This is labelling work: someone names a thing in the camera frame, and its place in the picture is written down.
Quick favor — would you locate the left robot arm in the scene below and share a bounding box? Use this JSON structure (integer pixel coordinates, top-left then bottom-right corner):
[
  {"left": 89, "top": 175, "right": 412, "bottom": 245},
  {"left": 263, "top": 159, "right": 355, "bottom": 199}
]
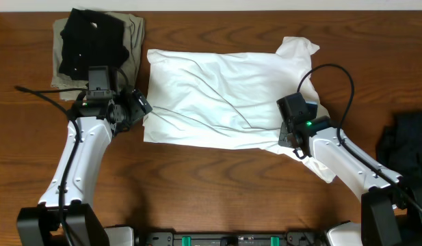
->
[{"left": 16, "top": 88, "right": 153, "bottom": 245}]

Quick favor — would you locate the folded khaki garment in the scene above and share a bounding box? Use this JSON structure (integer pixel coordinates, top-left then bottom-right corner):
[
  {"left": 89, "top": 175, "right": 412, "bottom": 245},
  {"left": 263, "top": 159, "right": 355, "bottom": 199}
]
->
[{"left": 51, "top": 12, "right": 144, "bottom": 90}]

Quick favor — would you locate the dark crumpled garment pile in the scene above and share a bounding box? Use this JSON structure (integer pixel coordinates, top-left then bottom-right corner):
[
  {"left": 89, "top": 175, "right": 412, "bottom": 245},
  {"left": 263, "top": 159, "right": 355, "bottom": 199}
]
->
[{"left": 375, "top": 111, "right": 422, "bottom": 185}]

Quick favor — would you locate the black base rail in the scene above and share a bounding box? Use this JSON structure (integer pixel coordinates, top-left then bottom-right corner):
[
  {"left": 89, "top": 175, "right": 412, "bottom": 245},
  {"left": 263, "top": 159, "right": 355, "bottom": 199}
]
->
[{"left": 104, "top": 224, "right": 330, "bottom": 246}]

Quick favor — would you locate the white t-shirt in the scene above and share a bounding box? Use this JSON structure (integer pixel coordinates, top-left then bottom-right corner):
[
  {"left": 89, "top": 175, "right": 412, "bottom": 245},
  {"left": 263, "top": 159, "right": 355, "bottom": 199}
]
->
[{"left": 142, "top": 36, "right": 337, "bottom": 184}]

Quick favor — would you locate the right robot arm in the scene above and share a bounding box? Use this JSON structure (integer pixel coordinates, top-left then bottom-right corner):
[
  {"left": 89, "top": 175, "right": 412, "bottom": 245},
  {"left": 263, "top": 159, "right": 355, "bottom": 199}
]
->
[{"left": 279, "top": 116, "right": 422, "bottom": 245}]

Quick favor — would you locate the folded black polo shirt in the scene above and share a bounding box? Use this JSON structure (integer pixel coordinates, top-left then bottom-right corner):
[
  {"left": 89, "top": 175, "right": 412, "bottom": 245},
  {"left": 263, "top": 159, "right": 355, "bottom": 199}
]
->
[{"left": 59, "top": 9, "right": 129, "bottom": 81}]

